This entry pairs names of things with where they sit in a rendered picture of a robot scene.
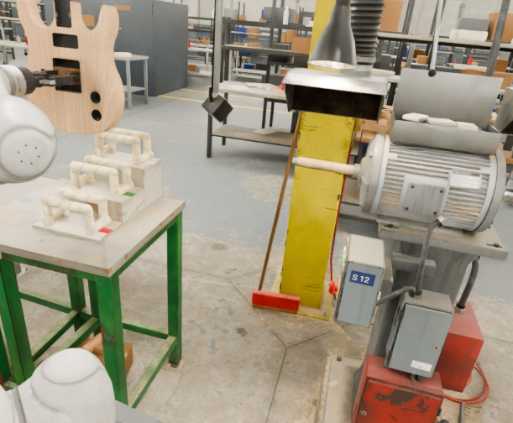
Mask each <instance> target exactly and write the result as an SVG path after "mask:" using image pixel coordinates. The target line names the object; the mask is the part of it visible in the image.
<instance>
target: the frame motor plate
mask: <svg viewBox="0 0 513 423"><path fill-rule="evenodd" d="M490 225H491V224H490ZM426 232H427V231H422V230H418V229H413V228H408V227H399V226H395V225H393V224H385V223H380V222H379V237H382V238H390V239H394V240H400V241H404V242H408V243H417V244H421V245H423V244H424V240H425V236H426ZM462 233H463V237H462V238H460V237H455V236H450V235H446V234H441V233H436V232H433V233H432V235H431V239H430V242H429V246H431V247H435V248H444V249H448V250H453V251H458V252H462V253H471V254H475V255H479V256H485V257H489V258H493V259H502V260H505V259H506V257H507V254H508V251H507V249H506V247H505V245H504V244H503V243H502V241H501V240H500V237H499V236H498V234H497V233H496V231H495V230H494V228H493V226H492V225H491V228H490V229H488V228H487V229H486V230H485V231H483V232H471V231H469V230H465V229H462Z"/></svg>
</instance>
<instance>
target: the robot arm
mask: <svg viewBox="0 0 513 423"><path fill-rule="evenodd" d="M77 82H79V72H72V73H66V75H58V70H45V69H41V71H40V72H38V71H37V70H35V71H30V70H29V69H27V68H25V67H22V66H19V67H15V66H13V65H0V185H2V184H7V183H11V184H18V183H24V182H28V181H31V180H35V179H37V178H39V177H40V176H41V175H43V174H44V173H46V172H47V171H48V170H49V168H50V167H51V165H52V164H53V163H54V161H55V156H56V154H57V139H56V134H55V130H54V127H53V125H52V123H51V122H50V120H49V119H48V118H47V116H46V115H45V114H44V113H43V112H42V111H41V110H40V109H39V108H37V107H36V106H35V105H34V104H33V103H31V102H29V101H27V100H25V99H23V98H21V97H23V96H24V95H29V94H32V93H33V92H34V90H35V88H36V87H37V88H38V87H42V86H49V87H54V86H63V85H69V86H72V85H74V84H75V83H77ZM115 413H116V412H115V398H114V392H113V384H112V380H111V379H110V377H109V376H108V374H107V371H106V369H105V368H104V366H103V365H102V363H101V361H100V360H99V359H98V358H97V357H96V356H95V355H94V354H93V353H91V352H89V351H87V350H84V349H80V348H71V349H66V350H63V351H60V352H57V353H55V354H53V355H51V356H50V357H48V358H47V359H45V360H44V361H43V362H42V363H41V364H40V365H39V366H38V367H37V368H36V369H35V371H34V373H33V375H32V377H31V378H29V379H28V380H26V381H25V382H24V383H22V384H20V385H19V386H18V387H17V388H15V389H11V390H9V391H5V390H4V389H3V387H2V386H1V385H0V423H124V422H122V421H120V420H117V419H115Z"/></svg>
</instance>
